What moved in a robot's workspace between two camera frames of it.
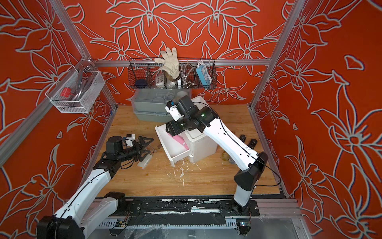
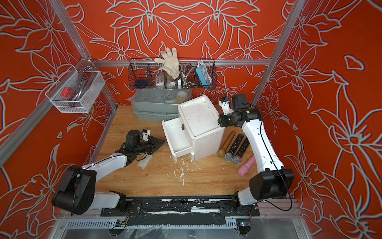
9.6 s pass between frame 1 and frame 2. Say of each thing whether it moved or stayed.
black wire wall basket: stayed
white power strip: stayed
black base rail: stayed
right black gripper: moved
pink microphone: moved
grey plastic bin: stayed
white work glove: stayed
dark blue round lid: stayed
